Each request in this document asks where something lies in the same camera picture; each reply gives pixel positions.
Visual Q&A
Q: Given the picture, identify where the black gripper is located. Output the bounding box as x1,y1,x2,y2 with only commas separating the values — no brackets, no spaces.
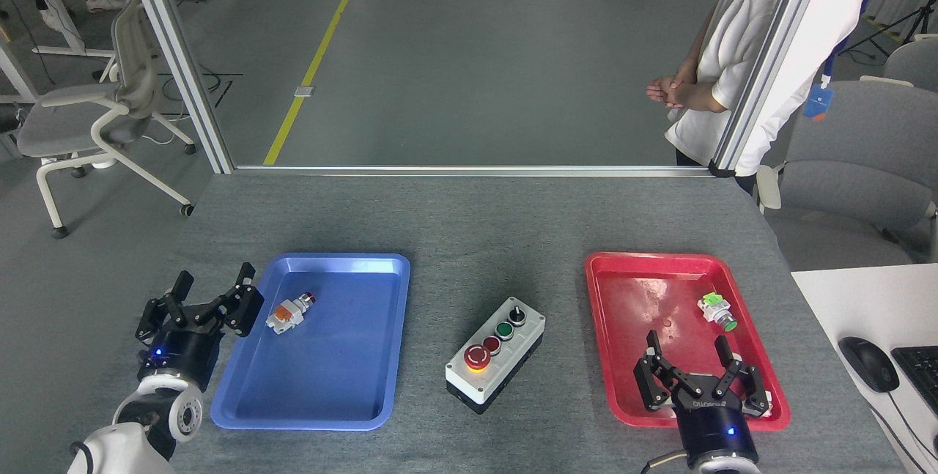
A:
634,330,773,470
135,262,266,388

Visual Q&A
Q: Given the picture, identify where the black computer mouse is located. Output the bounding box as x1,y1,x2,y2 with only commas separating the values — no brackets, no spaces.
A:
838,336,901,393

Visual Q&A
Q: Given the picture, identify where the grey four-button control box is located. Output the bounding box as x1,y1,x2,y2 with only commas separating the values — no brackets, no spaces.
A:
445,297,547,415

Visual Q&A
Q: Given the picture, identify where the person's left hand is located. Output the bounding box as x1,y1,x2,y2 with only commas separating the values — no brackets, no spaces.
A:
657,87,697,110

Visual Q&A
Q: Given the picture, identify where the person's right hand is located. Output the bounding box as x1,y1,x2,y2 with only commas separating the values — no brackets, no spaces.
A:
646,75,693,101

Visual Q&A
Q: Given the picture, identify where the red plastic tray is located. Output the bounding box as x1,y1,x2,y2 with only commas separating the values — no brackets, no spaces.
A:
585,252,791,432

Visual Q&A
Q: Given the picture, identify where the blue plastic tray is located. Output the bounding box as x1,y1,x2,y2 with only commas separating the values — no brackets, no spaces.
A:
210,253,411,432

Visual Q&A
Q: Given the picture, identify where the white desk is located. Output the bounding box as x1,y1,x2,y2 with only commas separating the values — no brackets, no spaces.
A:
790,263,938,474

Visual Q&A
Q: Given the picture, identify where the black keyboard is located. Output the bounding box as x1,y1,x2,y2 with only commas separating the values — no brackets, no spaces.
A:
890,346,938,416

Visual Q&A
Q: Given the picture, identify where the white mesh office chair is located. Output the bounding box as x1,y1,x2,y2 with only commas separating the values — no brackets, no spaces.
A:
16,0,199,240

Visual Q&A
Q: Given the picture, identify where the grey upholstered chair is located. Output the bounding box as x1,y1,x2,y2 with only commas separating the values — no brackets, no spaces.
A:
883,33,938,94
755,78,938,255

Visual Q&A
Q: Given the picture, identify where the black tripod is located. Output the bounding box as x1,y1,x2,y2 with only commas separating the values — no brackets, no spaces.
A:
865,1,938,59

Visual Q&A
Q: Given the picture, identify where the green push button switch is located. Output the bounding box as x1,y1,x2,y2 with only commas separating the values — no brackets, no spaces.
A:
697,292,739,332

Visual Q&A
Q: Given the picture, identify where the red push button switch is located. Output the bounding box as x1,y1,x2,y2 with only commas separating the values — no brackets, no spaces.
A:
265,292,317,337

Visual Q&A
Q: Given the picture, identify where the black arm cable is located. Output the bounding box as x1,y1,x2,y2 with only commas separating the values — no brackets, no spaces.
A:
641,451,690,474
70,441,100,474

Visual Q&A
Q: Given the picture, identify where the black mouse cable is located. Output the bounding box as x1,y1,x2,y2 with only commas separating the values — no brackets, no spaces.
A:
868,390,938,471

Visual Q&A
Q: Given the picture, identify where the black floor cable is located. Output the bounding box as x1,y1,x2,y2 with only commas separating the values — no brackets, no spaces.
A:
158,71,244,110

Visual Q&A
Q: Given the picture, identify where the silver frame post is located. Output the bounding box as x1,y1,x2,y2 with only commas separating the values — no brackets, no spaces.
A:
119,0,235,174
712,0,836,173

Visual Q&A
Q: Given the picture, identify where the silver frame rail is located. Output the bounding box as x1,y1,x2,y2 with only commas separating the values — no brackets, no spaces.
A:
233,164,715,179

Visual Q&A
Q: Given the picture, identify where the blue lanyard badge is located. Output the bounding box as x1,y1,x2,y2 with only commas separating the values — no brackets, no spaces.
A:
803,0,880,121

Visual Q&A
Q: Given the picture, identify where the white desk frame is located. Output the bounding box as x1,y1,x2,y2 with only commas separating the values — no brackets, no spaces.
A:
0,0,122,105

